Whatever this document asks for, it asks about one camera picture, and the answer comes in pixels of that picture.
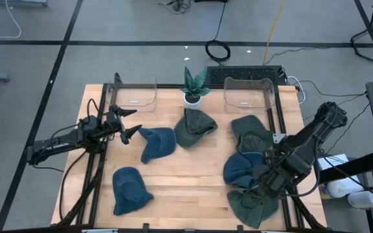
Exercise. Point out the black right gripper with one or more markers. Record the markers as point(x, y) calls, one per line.
point(282, 171)

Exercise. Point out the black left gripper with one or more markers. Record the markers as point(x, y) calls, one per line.
point(113, 121)

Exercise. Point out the blue denim baseball cap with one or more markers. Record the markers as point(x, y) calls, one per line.
point(129, 191)
point(160, 142)
point(238, 168)

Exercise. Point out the green baseball cap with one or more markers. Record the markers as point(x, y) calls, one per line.
point(251, 136)
point(193, 129)
point(254, 215)

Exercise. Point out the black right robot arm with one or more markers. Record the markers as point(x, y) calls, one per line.
point(312, 136)

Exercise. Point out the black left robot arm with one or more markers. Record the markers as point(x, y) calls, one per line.
point(60, 142)

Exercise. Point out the clear plastic bin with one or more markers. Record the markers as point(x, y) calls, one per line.
point(248, 97)
point(131, 97)

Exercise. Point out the white aluminium strip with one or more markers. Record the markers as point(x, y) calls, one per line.
point(274, 231)
point(99, 231)

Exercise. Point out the snake plant in white pot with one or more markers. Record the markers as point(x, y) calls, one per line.
point(192, 101)

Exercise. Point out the white box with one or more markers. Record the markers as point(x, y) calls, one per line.
point(332, 161)

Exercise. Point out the white paper towel roll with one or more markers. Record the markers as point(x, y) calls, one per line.
point(345, 187)
point(363, 200)

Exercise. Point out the black desk beam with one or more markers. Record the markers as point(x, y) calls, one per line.
point(351, 168)

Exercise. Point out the black perforated computer case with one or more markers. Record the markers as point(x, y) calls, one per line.
point(244, 75)

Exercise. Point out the grey stand base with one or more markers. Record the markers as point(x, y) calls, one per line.
point(18, 2)

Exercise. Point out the black aluminium frame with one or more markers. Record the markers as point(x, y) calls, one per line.
point(93, 200)

